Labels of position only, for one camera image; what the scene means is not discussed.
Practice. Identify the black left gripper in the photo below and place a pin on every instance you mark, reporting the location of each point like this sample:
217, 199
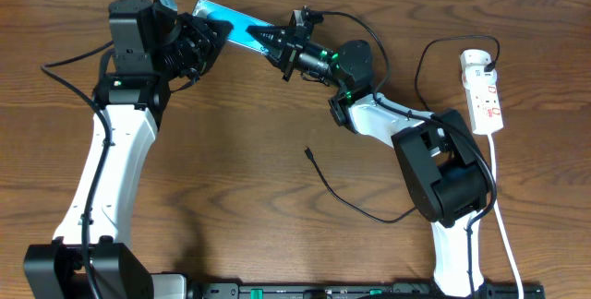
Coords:
203, 41

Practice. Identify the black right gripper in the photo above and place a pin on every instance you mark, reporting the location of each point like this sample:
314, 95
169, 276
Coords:
288, 43

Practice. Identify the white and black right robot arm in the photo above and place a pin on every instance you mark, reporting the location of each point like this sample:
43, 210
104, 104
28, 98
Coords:
445, 173

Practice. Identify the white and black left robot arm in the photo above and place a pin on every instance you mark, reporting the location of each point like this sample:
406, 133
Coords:
90, 256

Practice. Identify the white power strip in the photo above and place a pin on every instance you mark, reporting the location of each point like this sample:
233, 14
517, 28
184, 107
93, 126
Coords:
481, 92

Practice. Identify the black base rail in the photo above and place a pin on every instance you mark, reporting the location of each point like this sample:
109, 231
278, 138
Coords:
351, 290

